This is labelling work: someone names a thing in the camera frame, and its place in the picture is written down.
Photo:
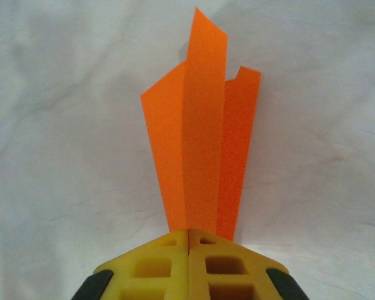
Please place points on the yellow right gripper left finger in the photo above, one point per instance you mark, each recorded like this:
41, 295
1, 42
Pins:
150, 275

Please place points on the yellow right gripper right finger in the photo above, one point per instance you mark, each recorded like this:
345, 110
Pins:
237, 275

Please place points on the orange square paper sheet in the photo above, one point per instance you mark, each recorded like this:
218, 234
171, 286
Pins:
203, 140

